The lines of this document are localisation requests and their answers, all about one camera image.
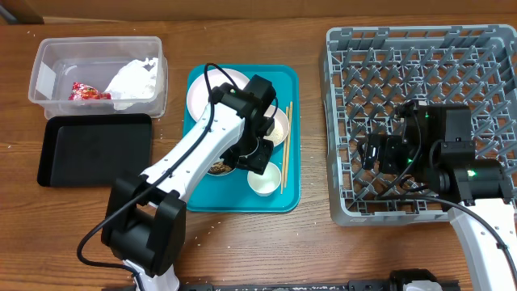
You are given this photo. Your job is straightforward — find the pink bowl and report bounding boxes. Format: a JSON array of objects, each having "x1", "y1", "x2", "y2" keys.
[{"x1": 264, "y1": 108, "x2": 290, "y2": 146}]

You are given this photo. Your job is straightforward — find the small white cup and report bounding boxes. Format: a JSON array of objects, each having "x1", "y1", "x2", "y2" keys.
[{"x1": 247, "y1": 162, "x2": 281, "y2": 196}]

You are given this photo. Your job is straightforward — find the white tissue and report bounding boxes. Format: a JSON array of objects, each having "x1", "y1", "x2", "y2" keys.
[{"x1": 105, "y1": 57, "x2": 158, "y2": 111}]

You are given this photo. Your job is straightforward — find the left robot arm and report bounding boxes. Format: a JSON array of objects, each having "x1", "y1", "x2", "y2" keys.
[{"x1": 77, "y1": 75, "x2": 278, "y2": 291}]

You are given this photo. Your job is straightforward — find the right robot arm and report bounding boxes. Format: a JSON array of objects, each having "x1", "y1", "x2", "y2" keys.
[{"x1": 357, "y1": 101, "x2": 516, "y2": 290}]

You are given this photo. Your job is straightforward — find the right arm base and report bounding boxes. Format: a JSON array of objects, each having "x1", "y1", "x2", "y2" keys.
[{"x1": 389, "y1": 268, "x2": 443, "y2": 291}]

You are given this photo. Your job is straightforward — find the grey dishwasher rack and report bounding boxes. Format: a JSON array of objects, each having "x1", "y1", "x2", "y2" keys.
[{"x1": 321, "y1": 24, "x2": 516, "y2": 226}]

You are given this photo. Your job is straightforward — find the grey bowl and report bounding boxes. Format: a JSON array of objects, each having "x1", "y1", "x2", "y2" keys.
[{"x1": 205, "y1": 159, "x2": 237, "y2": 177}]

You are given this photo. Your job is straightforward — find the food scraps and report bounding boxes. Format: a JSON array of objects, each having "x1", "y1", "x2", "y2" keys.
[{"x1": 208, "y1": 161, "x2": 237, "y2": 175}]

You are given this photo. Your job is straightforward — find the teal serving tray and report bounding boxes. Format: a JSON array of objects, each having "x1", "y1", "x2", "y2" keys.
[{"x1": 187, "y1": 64, "x2": 301, "y2": 213}]

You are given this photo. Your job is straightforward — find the right wooden chopstick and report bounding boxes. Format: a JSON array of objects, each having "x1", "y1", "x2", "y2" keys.
[{"x1": 284, "y1": 101, "x2": 293, "y2": 188}]

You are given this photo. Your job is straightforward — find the large white plate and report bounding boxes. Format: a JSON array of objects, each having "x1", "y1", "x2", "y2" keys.
[{"x1": 187, "y1": 68, "x2": 250, "y2": 122}]

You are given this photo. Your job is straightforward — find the black tray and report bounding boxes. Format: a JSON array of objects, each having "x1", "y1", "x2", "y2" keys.
[{"x1": 36, "y1": 113, "x2": 153, "y2": 188}]

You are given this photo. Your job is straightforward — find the clear plastic bin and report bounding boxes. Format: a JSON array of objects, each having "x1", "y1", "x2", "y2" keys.
[{"x1": 28, "y1": 36, "x2": 168, "y2": 119}]

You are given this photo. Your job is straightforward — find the red snack wrapper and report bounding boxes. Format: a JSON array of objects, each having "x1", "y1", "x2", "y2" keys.
[{"x1": 69, "y1": 82, "x2": 111, "y2": 101}]

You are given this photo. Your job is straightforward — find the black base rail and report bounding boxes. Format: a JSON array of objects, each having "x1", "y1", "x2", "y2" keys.
[{"x1": 179, "y1": 280, "x2": 396, "y2": 291}]

